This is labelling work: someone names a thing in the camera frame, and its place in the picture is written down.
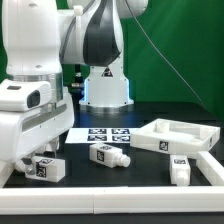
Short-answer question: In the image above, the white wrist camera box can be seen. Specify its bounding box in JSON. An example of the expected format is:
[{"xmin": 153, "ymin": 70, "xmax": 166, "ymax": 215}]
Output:
[{"xmin": 0, "ymin": 79, "xmax": 52, "ymax": 112}]

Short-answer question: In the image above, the camera on black stand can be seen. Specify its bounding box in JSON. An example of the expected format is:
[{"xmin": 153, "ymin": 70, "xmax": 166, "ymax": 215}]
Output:
[{"xmin": 72, "ymin": 64, "xmax": 83, "ymax": 91}]

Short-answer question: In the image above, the grey camera cable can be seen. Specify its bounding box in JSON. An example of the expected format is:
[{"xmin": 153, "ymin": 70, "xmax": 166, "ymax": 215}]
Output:
[{"xmin": 124, "ymin": 0, "xmax": 209, "ymax": 109}]

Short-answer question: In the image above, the white U-shaped fence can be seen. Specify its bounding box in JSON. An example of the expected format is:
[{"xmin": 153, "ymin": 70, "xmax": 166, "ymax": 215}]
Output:
[{"xmin": 0, "ymin": 150, "xmax": 224, "ymax": 216}]

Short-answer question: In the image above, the white marker sheet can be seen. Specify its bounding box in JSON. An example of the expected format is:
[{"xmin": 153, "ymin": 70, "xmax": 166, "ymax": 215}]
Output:
[{"xmin": 66, "ymin": 128, "xmax": 135, "ymax": 144}]

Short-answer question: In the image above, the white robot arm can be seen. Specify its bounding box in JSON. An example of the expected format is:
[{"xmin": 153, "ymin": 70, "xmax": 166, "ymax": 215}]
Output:
[{"xmin": 0, "ymin": 0, "xmax": 148, "ymax": 164}]

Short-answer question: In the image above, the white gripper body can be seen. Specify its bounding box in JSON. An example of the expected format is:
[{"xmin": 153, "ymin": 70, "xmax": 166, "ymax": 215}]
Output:
[{"xmin": 0, "ymin": 91, "xmax": 74, "ymax": 163}]

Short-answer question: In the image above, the white square tabletop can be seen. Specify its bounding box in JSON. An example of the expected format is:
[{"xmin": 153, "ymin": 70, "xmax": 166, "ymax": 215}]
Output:
[{"xmin": 130, "ymin": 119, "xmax": 220, "ymax": 159}]

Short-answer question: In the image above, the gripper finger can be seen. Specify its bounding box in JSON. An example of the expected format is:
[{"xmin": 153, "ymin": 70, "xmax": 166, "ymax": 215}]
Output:
[
  {"xmin": 50, "ymin": 138, "xmax": 60, "ymax": 152},
  {"xmin": 22, "ymin": 154, "xmax": 36, "ymax": 175}
]

